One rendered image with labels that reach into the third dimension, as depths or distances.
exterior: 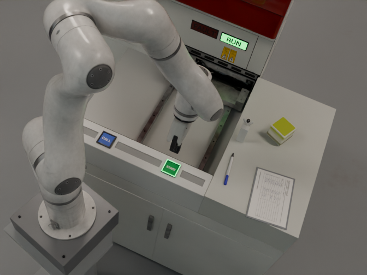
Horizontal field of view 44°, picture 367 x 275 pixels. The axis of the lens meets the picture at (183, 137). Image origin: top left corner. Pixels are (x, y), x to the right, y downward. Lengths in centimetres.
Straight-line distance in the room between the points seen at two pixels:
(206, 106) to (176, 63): 17
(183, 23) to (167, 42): 87
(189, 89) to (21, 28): 240
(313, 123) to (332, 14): 224
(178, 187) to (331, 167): 160
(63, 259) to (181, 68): 74
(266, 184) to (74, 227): 69
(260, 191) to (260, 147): 19
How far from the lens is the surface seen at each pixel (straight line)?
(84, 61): 91
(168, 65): 112
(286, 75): 339
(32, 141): 125
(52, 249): 155
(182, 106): 132
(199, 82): 119
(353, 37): 393
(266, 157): 173
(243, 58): 192
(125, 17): 98
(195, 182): 162
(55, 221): 153
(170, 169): 162
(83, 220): 156
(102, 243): 166
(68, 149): 115
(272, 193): 166
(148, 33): 100
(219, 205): 162
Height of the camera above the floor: 238
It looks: 56 degrees down
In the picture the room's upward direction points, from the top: 14 degrees clockwise
